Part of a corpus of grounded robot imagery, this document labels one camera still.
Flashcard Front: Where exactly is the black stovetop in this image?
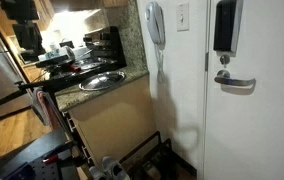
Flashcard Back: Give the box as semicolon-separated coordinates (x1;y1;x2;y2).
45;59;116;81

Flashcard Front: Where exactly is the wooden wall cabinet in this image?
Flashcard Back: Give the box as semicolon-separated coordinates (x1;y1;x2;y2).
0;0;56;38
100;0;130;8

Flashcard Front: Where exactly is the pink hanging towel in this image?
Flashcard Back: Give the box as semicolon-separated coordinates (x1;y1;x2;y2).
31;87;63;131

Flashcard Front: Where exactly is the silver door lever handle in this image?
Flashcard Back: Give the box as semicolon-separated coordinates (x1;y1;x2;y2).
214;69;257;88

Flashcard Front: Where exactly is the metal drawer handle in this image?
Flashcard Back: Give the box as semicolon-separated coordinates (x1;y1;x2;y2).
66;114;77;133
81;144;94;165

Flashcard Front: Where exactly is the black electronic door lock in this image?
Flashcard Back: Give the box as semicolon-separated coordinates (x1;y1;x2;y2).
213;0;245;53

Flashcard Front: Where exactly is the black camera stand pole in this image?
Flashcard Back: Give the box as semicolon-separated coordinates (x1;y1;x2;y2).
0;78;83;124

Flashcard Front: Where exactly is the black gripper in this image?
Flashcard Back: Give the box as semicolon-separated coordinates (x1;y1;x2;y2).
12;21;44;52

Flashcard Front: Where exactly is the black pegboard table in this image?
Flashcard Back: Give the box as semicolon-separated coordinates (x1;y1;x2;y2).
0;128;83;180

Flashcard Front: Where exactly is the red handled tool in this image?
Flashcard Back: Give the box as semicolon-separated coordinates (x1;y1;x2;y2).
41;153;60;165

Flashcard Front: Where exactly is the silver key cylinder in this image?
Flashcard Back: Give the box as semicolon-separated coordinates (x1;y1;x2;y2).
219;54;231;66

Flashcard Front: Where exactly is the white light switch plate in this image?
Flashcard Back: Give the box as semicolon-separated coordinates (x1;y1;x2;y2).
176;2;190;32

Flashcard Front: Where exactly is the stainless steel sink bowl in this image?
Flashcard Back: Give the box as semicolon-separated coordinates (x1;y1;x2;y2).
78;70;127;92

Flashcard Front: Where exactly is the silver kettle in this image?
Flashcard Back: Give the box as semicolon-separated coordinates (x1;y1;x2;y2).
59;45;76;62

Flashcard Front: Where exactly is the white phone receiver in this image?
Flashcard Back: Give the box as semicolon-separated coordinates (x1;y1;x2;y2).
144;1;166;45

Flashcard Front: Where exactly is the black shoe rack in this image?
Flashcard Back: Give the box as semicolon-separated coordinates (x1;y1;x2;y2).
120;130;183;180

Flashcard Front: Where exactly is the grey sneaker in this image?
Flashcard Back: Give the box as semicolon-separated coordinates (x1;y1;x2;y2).
88;165;108;180
101;155;131;180

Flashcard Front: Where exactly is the white door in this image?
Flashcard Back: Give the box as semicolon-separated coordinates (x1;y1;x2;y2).
203;0;284;180

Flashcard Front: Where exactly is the beige counter cabinet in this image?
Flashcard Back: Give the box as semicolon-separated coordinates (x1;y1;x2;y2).
61;74;158;168

